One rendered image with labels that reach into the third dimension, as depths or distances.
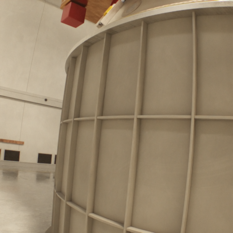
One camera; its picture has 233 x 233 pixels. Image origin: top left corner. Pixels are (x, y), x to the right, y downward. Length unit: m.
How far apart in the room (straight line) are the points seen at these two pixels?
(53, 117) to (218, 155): 5.54
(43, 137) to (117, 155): 5.15
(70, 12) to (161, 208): 1.56
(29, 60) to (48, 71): 0.57
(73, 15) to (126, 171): 1.38
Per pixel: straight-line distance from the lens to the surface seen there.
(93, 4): 1.99
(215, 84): 0.77
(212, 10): 0.86
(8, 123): 5.67
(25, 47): 6.06
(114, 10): 1.30
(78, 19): 1.95
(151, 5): 1.06
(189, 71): 0.80
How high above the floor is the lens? 0.67
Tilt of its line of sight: 9 degrees up
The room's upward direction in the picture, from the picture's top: 5 degrees clockwise
